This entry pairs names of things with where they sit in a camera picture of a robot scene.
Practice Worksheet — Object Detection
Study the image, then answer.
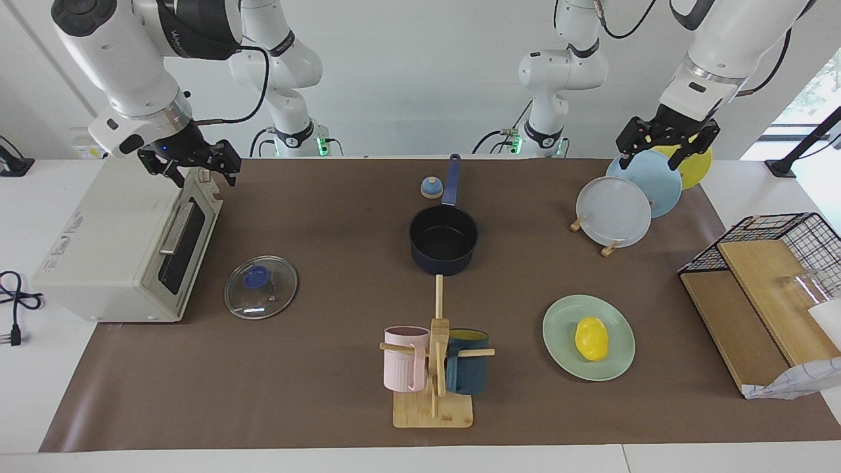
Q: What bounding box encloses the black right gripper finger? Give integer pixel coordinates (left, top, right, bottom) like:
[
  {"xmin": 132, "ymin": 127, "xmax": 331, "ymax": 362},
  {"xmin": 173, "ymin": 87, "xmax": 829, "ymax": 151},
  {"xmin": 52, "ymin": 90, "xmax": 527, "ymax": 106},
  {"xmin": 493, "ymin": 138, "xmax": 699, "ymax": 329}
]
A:
[
  {"xmin": 152, "ymin": 158, "xmax": 191, "ymax": 189},
  {"xmin": 209, "ymin": 139, "xmax": 242, "ymax": 189}
]

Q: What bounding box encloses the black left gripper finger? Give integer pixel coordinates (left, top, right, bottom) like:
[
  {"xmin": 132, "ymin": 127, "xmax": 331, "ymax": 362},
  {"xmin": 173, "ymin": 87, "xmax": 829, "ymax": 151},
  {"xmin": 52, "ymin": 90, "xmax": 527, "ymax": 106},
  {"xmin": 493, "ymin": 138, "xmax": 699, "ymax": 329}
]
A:
[
  {"xmin": 616, "ymin": 117, "xmax": 654, "ymax": 171},
  {"xmin": 667, "ymin": 118, "xmax": 721, "ymax": 173}
]

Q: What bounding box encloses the glass lid with blue knob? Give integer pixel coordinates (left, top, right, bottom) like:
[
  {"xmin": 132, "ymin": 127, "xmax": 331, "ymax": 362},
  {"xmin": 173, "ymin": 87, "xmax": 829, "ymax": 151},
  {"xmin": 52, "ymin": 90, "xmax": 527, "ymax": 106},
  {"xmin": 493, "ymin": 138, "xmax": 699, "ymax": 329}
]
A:
[{"xmin": 223, "ymin": 255, "xmax": 299, "ymax": 321}]

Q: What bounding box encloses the yellow potato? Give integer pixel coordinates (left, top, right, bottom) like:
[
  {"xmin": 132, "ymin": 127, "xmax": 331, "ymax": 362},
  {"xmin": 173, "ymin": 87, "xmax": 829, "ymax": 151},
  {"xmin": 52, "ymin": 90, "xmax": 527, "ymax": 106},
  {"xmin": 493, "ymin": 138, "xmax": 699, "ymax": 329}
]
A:
[{"xmin": 574, "ymin": 317, "xmax": 610, "ymax": 362}]

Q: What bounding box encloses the yellow plate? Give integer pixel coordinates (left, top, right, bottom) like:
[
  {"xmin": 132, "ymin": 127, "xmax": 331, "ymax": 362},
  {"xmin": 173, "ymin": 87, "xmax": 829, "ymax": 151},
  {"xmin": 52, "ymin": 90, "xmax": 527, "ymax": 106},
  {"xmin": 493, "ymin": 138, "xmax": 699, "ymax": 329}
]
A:
[{"xmin": 650, "ymin": 143, "xmax": 713, "ymax": 191}]

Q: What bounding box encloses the light blue plate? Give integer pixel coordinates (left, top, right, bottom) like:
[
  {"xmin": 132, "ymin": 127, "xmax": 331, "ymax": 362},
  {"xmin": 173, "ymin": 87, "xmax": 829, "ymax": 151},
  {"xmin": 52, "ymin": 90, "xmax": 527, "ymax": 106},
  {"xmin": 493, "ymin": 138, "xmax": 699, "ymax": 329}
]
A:
[{"xmin": 605, "ymin": 150, "xmax": 683, "ymax": 219}]

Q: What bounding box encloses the grey plate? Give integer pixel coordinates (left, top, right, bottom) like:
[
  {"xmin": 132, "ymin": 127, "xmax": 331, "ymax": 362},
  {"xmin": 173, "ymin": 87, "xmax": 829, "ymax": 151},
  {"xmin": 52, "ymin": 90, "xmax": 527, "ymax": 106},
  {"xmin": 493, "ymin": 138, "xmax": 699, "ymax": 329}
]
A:
[{"xmin": 576, "ymin": 176, "xmax": 652, "ymax": 249}]

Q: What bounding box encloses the wooden plate rack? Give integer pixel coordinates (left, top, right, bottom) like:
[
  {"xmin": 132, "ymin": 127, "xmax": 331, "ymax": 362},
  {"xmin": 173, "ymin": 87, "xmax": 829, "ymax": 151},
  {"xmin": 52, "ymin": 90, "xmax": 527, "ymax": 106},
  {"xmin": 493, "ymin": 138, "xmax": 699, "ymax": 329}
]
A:
[{"xmin": 569, "ymin": 215, "xmax": 620, "ymax": 258}]

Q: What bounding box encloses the light green plate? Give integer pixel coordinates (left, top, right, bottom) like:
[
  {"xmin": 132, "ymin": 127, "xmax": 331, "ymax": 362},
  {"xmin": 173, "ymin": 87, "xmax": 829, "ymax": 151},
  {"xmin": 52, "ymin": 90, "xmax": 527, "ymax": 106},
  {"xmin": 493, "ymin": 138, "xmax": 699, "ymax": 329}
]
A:
[{"xmin": 542, "ymin": 294, "xmax": 637, "ymax": 382}]

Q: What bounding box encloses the white power socket box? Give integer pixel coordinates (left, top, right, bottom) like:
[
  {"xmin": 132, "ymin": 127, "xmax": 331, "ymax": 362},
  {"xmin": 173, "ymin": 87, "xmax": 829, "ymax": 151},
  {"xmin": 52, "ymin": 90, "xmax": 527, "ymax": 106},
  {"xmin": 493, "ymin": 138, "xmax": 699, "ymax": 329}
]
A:
[{"xmin": 71, "ymin": 128, "xmax": 109, "ymax": 160}]

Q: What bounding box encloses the cream toaster oven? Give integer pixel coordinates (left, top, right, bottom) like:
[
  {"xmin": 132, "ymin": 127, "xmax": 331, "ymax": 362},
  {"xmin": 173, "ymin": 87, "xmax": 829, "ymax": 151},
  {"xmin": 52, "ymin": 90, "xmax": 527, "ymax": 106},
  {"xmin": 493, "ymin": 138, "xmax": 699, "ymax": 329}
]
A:
[{"xmin": 32, "ymin": 158, "xmax": 224, "ymax": 324}]

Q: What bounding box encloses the brown table mat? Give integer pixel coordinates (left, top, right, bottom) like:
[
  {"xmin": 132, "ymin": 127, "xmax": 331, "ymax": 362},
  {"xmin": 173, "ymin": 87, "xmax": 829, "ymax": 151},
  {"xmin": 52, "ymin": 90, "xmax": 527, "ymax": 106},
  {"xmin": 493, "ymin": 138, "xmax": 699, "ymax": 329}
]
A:
[{"xmin": 38, "ymin": 156, "xmax": 841, "ymax": 454}]

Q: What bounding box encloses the black table clamp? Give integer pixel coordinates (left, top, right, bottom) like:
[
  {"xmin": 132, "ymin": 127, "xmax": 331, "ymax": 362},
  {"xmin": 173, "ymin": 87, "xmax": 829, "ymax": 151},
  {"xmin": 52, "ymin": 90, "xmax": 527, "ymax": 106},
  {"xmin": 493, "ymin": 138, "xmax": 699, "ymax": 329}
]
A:
[{"xmin": 0, "ymin": 135, "xmax": 35, "ymax": 177}]

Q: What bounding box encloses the narrow wooden shelf board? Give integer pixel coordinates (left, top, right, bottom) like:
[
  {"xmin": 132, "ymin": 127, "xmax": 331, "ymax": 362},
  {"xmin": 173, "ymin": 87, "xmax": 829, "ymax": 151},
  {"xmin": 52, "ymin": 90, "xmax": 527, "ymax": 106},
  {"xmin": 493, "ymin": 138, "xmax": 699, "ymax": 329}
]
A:
[{"xmin": 716, "ymin": 238, "xmax": 841, "ymax": 367}]

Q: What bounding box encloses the clear glass cup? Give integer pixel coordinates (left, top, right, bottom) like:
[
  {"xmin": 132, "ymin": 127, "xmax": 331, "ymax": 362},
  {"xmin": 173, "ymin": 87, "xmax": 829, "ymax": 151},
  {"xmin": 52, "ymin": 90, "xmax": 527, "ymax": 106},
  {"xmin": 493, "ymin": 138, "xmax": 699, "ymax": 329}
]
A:
[{"xmin": 779, "ymin": 269, "xmax": 832, "ymax": 309}]

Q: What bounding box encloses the dark blue saucepan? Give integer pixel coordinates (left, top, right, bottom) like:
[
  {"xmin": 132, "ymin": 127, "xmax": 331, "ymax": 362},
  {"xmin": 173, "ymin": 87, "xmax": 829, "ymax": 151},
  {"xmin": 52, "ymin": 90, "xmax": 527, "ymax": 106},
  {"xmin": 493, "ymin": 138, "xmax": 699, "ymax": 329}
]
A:
[{"xmin": 409, "ymin": 153, "xmax": 479, "ymax": 277}]

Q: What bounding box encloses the white checked paper sheet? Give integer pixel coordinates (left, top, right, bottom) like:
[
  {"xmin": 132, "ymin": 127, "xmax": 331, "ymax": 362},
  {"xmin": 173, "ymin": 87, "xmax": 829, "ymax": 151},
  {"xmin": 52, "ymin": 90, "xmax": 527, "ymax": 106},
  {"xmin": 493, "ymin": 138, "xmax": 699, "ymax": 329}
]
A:
[{"xmin": 742, "ymin": 357, "xmax": 841, "ymax": 400}]

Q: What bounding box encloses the pink ribbed mug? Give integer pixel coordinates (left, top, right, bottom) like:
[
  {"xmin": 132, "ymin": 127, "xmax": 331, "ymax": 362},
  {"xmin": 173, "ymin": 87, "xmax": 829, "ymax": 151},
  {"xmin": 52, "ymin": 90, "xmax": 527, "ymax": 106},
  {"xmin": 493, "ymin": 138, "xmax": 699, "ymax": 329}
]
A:
[{"xmin": 383, "ymin": 326, "xmax": 431, "ymax": 394}]

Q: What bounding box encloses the dark teal mug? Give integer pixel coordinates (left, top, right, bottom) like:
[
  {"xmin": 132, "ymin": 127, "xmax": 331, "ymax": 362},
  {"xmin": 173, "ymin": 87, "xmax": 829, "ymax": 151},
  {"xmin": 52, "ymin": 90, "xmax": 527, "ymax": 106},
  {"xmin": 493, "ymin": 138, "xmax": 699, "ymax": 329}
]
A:
[{"xmin": 445, "ymin": 328, "xmax": 490, "ymax": 395}]

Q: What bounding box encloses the wooden mug tree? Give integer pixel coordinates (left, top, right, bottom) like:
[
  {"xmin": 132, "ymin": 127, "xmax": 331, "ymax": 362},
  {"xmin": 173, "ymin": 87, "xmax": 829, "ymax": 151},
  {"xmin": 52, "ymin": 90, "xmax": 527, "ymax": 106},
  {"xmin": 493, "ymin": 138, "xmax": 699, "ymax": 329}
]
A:
[{"xmin": 379, "ymin": 275, "xmax": 495, "ymax": 429}]

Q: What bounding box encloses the black base cable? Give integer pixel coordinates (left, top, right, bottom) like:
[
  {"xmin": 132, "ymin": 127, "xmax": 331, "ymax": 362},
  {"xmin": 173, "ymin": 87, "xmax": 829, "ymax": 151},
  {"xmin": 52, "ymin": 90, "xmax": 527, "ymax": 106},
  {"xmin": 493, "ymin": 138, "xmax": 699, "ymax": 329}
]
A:
[
  {"xmin": 250, "ymin": 127, "xmax": 277, "ymax": 158},
  {"xmin": 472, "ymin": 102, "xmax": 533, "ymax": 155}
]

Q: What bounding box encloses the black camera stand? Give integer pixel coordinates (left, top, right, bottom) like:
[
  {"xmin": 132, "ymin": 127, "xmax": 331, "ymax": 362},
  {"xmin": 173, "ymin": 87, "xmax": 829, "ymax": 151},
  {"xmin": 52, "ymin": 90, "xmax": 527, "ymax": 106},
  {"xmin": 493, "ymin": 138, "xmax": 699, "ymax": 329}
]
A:
[{"xmin": 765, "ymin": 105, "xmax": 841, "ymax": 178}]

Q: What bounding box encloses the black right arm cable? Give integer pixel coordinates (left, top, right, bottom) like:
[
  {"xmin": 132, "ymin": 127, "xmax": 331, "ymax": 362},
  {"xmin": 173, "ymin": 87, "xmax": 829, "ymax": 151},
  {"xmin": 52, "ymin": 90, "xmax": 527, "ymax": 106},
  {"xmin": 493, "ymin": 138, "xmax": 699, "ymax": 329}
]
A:
[{"xmin": 191, "ymin": 45, "xmax": 271, "ymax": 125}]

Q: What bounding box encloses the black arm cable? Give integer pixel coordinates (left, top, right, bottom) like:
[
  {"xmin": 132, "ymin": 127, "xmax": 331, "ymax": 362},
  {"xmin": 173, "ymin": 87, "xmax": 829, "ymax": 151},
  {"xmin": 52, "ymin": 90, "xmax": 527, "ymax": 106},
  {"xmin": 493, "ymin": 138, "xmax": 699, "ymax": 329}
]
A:
[
  {"xmin": 593, "ymin": 0, "xmax": 792, "ymax": 98},
  {"xmin": 191, "ymin": 45, "xmax": 271, "ymax": 125}
]

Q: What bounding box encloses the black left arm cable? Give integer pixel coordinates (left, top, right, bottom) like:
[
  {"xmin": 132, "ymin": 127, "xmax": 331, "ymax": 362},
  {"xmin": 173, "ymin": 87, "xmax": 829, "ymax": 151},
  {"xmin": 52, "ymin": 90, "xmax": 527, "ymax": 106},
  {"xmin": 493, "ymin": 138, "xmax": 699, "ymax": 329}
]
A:
[{"xmin": 593, "ymin": 0, "xmax": 792, "ymax": 98}]

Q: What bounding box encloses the black wire basket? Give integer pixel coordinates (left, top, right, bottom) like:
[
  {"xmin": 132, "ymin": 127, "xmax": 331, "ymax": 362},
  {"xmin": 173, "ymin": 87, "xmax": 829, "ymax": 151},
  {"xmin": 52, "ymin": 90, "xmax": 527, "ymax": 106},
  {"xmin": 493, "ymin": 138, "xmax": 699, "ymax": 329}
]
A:
[{"xmin": 678, "ymin": 212, "xmax": 841, "ymax": 300}]

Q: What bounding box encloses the black power cord with plug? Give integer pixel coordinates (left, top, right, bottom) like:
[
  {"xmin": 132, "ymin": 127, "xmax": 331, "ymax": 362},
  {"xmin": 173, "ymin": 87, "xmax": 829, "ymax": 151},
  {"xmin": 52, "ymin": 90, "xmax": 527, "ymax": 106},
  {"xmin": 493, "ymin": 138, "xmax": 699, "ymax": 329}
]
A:
[{"xmin": 0, "ymin": 271, "xmax": 43, "ymax": 347}]

